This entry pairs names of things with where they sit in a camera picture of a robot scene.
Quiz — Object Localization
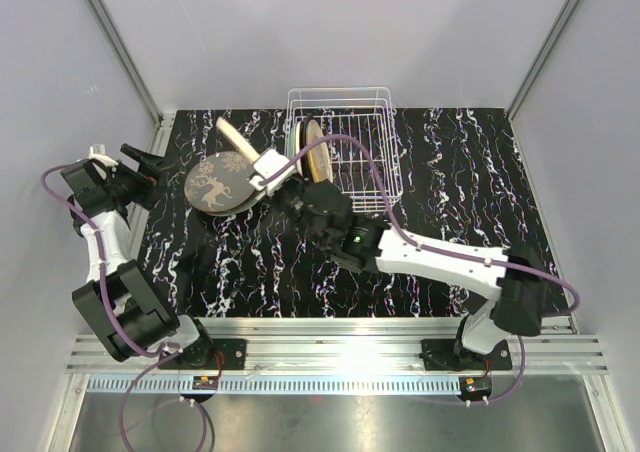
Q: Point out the right aluminium frame post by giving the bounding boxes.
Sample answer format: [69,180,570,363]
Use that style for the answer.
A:
[507,0,584,121]

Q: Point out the cream pink leaf plate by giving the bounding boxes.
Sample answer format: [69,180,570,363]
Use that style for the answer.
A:
[216,117,260,164]

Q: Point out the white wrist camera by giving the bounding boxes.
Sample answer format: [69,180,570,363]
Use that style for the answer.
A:
[249,149,297,199]
[88,144,119,168]

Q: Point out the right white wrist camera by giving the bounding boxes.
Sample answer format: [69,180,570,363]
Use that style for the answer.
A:
[249,149,297,199]

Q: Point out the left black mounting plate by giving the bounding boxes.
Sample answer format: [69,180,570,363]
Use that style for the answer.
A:
[160,338,247,372]

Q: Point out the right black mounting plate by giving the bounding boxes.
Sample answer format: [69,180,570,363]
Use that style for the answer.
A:
[419,339,513,372]

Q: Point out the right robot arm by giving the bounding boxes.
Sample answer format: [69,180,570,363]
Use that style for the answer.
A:
[273,177,547,371]

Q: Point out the white wire dish rack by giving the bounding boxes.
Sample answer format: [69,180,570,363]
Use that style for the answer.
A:
[284,86,403,213]

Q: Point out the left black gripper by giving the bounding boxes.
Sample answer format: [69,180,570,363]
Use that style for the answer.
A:
[104,145,179,210]

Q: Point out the large teal bottom plate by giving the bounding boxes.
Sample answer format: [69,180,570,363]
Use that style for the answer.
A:
[204,193,260,217]

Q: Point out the aluminium frame post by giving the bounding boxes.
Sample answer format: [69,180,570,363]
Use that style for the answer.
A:
[507,0,584,121]
[84,0,164,130]

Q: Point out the left aluminium frame post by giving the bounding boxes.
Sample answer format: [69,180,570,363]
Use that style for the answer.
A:
[84,0,164,130]

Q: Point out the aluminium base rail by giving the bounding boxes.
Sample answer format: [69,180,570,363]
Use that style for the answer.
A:
[64,316,609,373]

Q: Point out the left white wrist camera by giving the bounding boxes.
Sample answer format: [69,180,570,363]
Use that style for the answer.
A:
[88,144,119,168]

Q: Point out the black mounting plate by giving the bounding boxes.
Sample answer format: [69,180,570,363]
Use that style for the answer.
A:
[419,339,513,372]
[160,338,247,372]

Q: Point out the mint green floral plate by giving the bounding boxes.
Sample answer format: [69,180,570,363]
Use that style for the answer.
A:
[285,121,300,159]

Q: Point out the cream yellow leaf plate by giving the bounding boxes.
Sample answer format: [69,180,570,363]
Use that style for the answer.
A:
[307,119,334,183]

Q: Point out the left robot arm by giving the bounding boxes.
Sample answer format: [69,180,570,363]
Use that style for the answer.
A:
[60,144,216,369]

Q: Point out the brown rimmed plate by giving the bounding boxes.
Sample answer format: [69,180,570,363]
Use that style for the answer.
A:
[184,151,256,215]

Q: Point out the white slotted cable duct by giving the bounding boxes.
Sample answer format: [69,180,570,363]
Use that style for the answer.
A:
[87,374,461,396]

